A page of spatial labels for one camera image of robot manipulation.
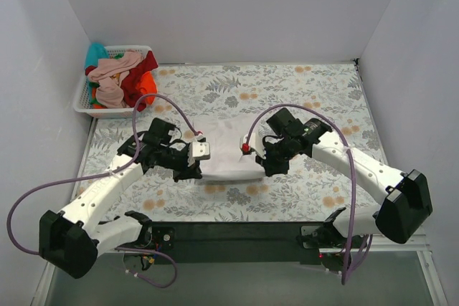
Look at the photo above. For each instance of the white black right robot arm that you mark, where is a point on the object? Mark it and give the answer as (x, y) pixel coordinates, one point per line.
(403, 200)

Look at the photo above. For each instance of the green garment in basket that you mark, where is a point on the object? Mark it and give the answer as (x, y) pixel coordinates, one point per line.
(93, 100)

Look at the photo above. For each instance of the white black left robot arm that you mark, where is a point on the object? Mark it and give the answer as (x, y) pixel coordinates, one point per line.
(73, 238)

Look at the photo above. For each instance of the orange t shirt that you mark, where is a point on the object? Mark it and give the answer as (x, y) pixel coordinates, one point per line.
(147, 84)

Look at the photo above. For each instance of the white t shirt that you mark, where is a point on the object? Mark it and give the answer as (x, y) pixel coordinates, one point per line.
(227, 163)

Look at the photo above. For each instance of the white plastic laundry basket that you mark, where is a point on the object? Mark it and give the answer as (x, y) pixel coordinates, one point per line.
(81, 101)

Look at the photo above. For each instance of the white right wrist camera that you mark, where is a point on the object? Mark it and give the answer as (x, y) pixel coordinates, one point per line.
(252, 144)

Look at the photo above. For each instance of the floral patterned table mat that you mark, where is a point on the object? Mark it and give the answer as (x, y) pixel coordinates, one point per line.
(310, 192)

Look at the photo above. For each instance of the red t shirt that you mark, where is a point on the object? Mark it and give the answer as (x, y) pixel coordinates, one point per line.
(129, 83)

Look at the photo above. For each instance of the teal t shirt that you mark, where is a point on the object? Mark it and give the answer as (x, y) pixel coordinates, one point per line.
(95, 52)

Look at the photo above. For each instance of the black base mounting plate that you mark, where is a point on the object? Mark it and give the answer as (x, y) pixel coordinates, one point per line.
(238, 242)

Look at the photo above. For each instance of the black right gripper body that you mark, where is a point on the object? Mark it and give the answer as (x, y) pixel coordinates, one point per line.
(267, 162)

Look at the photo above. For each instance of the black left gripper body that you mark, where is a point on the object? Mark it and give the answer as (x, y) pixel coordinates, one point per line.
(190, 168)

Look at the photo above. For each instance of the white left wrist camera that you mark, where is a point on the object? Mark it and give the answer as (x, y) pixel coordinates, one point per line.
(198, 150)

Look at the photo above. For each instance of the pink t shirt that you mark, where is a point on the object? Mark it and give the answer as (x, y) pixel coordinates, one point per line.
(109, 75)

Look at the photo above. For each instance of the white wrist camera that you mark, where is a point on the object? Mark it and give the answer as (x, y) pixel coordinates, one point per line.
(252, 144)
(198, 150)

